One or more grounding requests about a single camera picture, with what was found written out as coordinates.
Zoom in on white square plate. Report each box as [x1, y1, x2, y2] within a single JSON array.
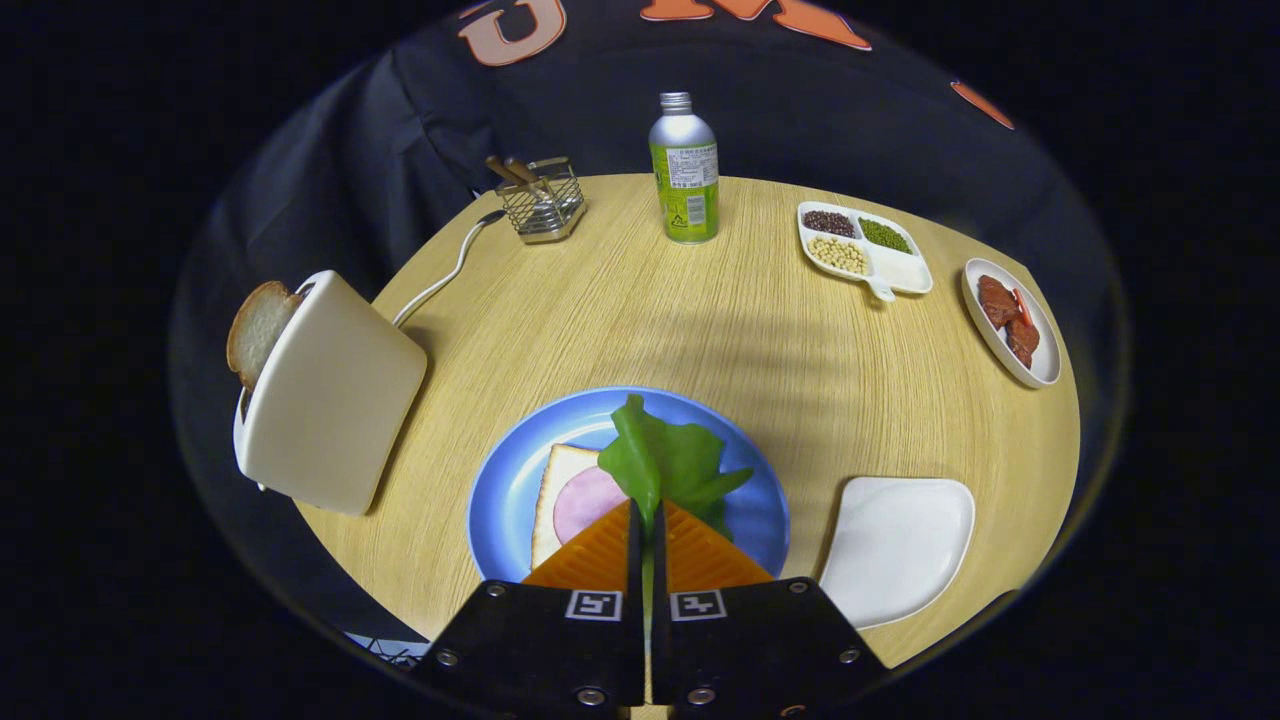
[[818, 476, 976, 631]]

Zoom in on green lettuce leaf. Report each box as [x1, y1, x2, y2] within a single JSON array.
[[597, 394, 756, 546]]

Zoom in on white power cable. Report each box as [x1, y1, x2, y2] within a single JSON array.
[[392, 209, 508, 329]]

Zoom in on toasted bread slice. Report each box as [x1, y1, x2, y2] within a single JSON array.
[[226, 281, 303, 393]]

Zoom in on pile of yellow soybeans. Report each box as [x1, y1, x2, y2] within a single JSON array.
[[807, 236, 869, 276]]

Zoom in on blue round plate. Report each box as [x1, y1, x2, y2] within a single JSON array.
[[467, 387, 791, 586]]

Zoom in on white divided dish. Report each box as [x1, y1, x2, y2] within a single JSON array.
[[797, 201, 934, 303]]

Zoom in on large brown meat piece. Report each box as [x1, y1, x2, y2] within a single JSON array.
[[977, 275, 1021, 331]]

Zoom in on pile of green beans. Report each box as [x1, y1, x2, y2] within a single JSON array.
[[858, 217, 913, 254]]

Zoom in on green and silver bottle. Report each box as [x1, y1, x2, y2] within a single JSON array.
[[649, 92, 720, 245]]

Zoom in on pink ham slice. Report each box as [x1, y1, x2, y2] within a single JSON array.
[[553, 465, 631, 546]]

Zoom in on black backdrop cloth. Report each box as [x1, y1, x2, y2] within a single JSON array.
[[170, 0, 1131, 651]]

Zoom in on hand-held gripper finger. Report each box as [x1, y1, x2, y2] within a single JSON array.
[[650, 500, 891, 716], [415, 498, 646, 713]]

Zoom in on white toaster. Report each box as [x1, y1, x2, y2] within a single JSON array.
[[232, 270, 429, 517]]

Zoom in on white sandwich bread slice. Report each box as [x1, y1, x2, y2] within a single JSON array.
[[530, 444, 631, 571]]

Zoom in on white round plate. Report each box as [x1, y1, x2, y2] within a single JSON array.
[[961, 258, 1062, 389]]

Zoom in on metal wire basket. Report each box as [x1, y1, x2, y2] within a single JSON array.
[[496, 156, 588, 246]]

